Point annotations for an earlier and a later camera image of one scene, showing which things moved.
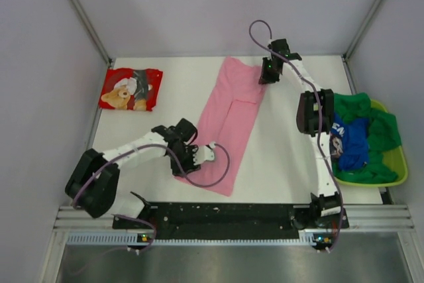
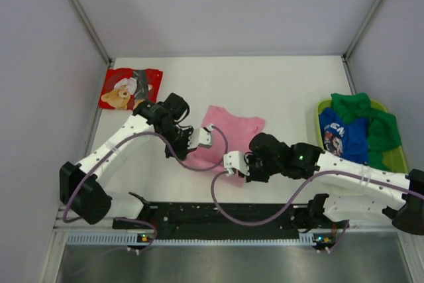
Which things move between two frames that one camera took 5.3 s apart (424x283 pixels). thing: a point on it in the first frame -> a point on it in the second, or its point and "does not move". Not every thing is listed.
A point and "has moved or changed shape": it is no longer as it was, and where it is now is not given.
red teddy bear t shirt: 129,89 does not move
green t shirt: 383,136 does not move
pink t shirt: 228,123 has moved or changed shape
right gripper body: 268,75 -> 260,170
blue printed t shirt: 349,140 does not move
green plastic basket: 396,155 does not move
